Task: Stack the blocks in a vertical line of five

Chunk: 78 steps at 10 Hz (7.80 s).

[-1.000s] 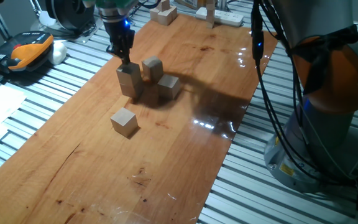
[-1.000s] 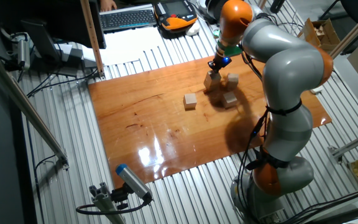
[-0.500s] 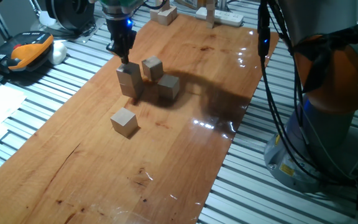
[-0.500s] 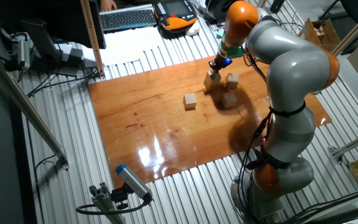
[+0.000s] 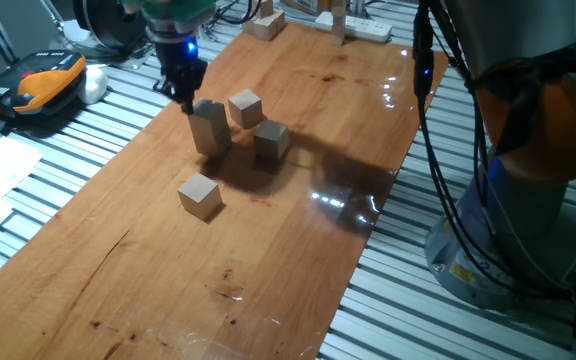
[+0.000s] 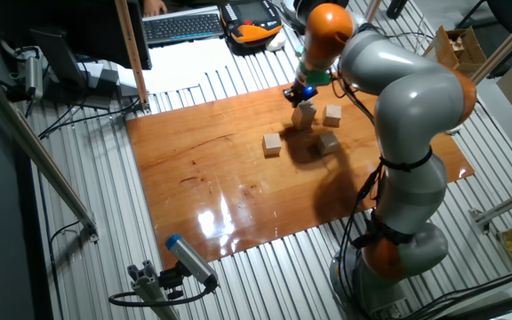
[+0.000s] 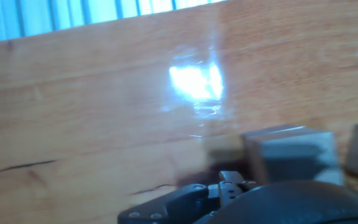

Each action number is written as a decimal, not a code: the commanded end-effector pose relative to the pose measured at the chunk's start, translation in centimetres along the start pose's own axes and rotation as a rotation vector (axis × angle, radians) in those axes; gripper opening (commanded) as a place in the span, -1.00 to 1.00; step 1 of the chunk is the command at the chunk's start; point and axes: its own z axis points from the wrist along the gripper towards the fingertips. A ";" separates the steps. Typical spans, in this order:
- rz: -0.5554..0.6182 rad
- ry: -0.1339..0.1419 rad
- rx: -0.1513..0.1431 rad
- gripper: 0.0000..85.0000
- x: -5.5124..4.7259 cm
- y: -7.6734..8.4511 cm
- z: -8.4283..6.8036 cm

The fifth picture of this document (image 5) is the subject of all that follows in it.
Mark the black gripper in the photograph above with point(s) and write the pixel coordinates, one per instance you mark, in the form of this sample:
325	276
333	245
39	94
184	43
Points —
175	65

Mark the varnished wooden board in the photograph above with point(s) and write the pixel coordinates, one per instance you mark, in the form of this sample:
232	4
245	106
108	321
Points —
168	275

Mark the light wooden cube block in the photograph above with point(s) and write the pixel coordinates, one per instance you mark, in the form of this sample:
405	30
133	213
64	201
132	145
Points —
271	140
245	107
214	142
199	196
208	117

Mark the small wooden block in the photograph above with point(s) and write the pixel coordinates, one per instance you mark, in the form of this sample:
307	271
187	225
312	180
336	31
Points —
266	7

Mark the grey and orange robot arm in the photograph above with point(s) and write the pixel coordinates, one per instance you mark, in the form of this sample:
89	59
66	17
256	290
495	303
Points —
518	50

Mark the white power strip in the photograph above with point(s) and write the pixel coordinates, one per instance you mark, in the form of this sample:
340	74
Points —
353	27

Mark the silver metal rod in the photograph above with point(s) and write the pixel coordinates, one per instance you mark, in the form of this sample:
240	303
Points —
53	15

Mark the orange and black teach pendant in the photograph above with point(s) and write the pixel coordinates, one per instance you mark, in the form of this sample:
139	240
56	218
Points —
38	80

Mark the white rounded object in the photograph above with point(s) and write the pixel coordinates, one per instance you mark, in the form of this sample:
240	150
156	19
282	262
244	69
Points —
93	85

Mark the black round device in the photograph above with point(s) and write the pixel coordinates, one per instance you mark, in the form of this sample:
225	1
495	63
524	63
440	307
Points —
113	25

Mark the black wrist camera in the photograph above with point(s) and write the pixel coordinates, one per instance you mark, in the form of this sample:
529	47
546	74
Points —
191	50

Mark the wide wooden block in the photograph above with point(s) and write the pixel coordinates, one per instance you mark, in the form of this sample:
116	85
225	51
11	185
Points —
268	27

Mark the cardboard box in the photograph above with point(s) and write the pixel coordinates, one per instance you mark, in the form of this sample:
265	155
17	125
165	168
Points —
308	5

